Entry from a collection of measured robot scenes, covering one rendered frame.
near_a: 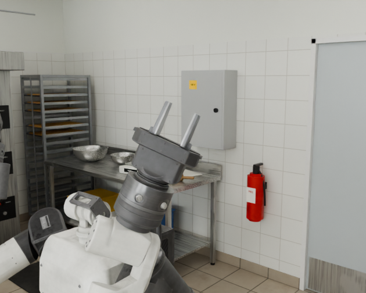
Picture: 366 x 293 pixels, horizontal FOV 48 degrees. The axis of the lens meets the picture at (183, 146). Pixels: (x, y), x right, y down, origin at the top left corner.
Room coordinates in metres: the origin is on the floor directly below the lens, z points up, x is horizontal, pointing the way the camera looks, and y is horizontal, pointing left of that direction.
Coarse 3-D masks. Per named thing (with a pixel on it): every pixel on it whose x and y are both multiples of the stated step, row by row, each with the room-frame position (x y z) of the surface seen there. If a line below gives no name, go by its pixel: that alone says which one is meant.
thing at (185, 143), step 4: (196, 116) 0.69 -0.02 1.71; (192, 120) 0.69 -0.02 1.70; (196, 120) 0.69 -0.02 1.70; (192, 124) 0.69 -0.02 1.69; (196, 124) 0.71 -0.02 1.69; (188, 128) 0.69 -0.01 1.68; (192, 128) 0.69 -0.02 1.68; (188, 132) 0.69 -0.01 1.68; (192, 132) 0.70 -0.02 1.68; (184, 136) 0.69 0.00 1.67; (188, 136) 0.69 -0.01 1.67; (184, 140) 0.69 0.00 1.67; (188, 140) 0.69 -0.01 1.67; (184, 144) 0.69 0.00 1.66; (188, 144) 0.69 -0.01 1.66; (188, 148) 0.69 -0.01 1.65
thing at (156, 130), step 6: (168, 102) 0.71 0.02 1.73; (162, 108) 0.71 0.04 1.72; (168, 108) 0.71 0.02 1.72; (162, 114) 0.70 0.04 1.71; (156, 120) 0.70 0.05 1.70; (162, 120) 0.70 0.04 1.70; (156, 126) 0.70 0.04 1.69; (162, 126) 0.72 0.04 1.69; (150, 132) 0.71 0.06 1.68; (156, 132) 0.70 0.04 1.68
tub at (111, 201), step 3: (117, 195) 4.46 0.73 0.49; (105, 198) 4.35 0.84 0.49; (108, 198) 4.35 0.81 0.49; (111, 198) 4.35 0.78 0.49; (114, 198) 4.35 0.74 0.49; (105, 201) 4.24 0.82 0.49; (108, 201) 4.24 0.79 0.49; (111, 201) 4.24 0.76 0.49; (114, 201) 4.24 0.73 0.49; (111, 204) 4.14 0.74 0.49; (111, 207) 4.04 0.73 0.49; (111, 210) 3.94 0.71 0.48; (114, 210) 3.97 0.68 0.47; (111, 213) 3.96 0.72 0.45; (114, 213) 3.99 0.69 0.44; (111, 216) 3.96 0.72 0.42; (114, 216) 3.98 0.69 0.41
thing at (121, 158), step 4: (120, 152) 4.43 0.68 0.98; (124, 152) 4.44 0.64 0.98; (128, 152) 4.43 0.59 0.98; (112, 156) 4.23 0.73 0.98; (116, 156) 4.19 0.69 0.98; (120, 156) 4.42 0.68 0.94; (124, 156) 4.18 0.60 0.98; (128, 156) 4.21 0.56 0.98; (132, 156) 4.25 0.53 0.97; (116, 160) 4.20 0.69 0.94; (120, 160) 4.19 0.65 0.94; (124, 160) 4.20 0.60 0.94; (128, 160) 4.22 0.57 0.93; (120, 164) 4.24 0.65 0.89; (124, 164) 4.25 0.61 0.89
